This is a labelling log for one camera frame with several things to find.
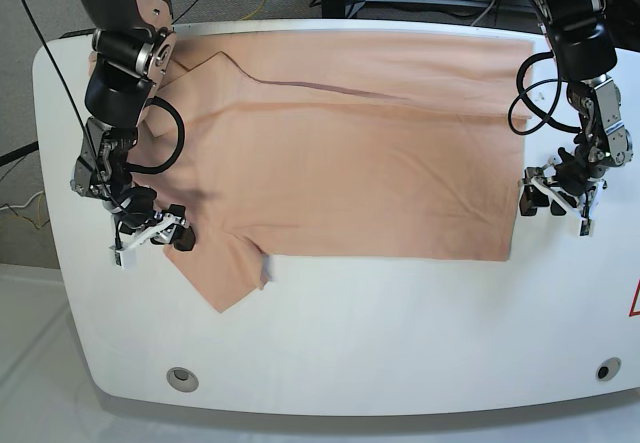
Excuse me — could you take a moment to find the table cable grommet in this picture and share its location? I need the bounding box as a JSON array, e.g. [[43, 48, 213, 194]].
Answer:
[[166, 367, 199, 393], [596, 357, 622, 381]]

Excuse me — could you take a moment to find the red triangle sticker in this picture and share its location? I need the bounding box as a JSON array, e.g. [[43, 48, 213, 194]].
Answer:
[[629, 281, 640, 317]]

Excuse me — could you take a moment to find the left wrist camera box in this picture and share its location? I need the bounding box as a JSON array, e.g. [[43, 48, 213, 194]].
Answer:
[[579, 217, 595, 237]]

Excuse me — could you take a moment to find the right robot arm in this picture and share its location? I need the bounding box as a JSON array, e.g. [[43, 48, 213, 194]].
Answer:
[[71, 0, 196, 256]]

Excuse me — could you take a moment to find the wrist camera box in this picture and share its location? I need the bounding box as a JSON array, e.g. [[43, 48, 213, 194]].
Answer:
[[579, 217, 595, 237], [110, 246, 136, 270]]

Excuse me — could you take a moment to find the white cable at left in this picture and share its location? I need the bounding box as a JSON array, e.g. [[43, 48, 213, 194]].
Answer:
[[0, 190, 46, 213]]

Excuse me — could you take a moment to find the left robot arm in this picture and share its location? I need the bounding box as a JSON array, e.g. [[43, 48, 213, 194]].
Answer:
[[514, 0, 633, 234]]

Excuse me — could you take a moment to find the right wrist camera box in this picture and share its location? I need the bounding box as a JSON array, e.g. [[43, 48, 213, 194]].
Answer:
[[110, 246, 136, 270]]

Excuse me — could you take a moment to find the peach pink T-shirt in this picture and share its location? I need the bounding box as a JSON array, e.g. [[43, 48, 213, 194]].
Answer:
[[130, 31, 533, 311]]

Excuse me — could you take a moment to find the yellow floor cable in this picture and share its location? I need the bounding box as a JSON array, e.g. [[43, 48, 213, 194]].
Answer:
[[0, 191, 46, 232]]

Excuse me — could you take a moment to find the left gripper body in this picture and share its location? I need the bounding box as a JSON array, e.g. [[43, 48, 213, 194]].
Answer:
[[519, 147, 605, 222]]

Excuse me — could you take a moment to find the left table cable grommet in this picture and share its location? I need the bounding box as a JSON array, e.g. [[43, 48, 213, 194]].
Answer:
[[166, 367, 199, 393]]

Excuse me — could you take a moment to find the black bar at left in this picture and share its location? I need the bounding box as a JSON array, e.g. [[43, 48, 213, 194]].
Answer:
[[0, 141, 39, 167]]

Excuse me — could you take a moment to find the right table cable grommet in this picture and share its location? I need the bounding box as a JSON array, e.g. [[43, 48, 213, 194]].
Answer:
[[596, 357, 622, 381]]

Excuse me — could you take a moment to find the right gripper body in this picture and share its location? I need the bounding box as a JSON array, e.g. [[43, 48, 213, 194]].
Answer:
[[104, 186, 190, 249]]

